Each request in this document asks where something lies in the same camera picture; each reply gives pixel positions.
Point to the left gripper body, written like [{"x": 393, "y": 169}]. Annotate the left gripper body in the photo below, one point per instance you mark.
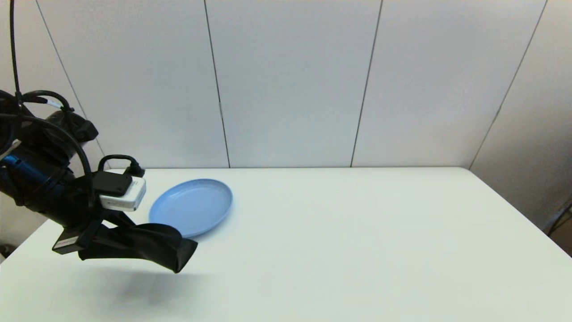
[{"x": 73, "y": 239}]

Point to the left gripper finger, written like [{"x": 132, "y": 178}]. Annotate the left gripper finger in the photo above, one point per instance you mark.
[{"x": 120, "y": 218}]

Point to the black soft glasses case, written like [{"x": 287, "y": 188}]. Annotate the black soft glasses case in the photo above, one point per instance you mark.
[{"x": 143, "y": 246}]

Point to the light blue round plate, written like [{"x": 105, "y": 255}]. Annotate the light blue round plate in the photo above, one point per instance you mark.
[{"x": 192, "y": 205}]

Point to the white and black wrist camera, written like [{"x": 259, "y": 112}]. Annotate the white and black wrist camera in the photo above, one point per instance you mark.
[{"x": 123, "y": 197}]

